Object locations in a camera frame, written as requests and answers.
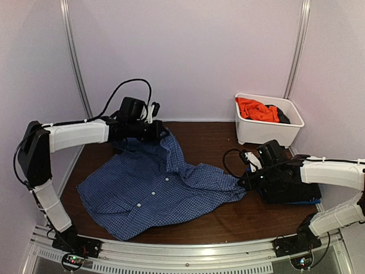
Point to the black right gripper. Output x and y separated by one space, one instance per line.
251 184

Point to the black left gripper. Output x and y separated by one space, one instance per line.
158 128

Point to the blue checked button shirt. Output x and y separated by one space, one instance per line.
150 185

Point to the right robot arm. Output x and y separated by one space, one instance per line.
333 172

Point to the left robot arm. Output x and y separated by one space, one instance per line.
134 119

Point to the white plastic laundry bin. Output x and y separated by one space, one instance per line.
259 132

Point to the folded black garment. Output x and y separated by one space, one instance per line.
295 194

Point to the folded blue garment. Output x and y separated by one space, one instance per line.
291 176

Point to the dark garment in bin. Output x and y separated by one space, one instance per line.
279 114

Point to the orange garment in bin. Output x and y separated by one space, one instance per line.
255 110

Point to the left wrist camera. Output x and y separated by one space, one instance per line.
149 112

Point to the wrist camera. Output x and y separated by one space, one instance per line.
149 112
253 162

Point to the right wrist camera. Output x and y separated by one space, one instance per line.
253 162

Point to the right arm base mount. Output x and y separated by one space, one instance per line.
298 248

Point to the aluminium front rail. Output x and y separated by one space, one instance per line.
256 256

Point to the left aluminium corner post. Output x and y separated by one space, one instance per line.
66 17

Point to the aluminium corner post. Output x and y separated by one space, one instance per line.
299 45
66 17

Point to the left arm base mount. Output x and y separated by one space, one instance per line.
77 253

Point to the right aluminium corner post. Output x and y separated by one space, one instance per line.
299 45

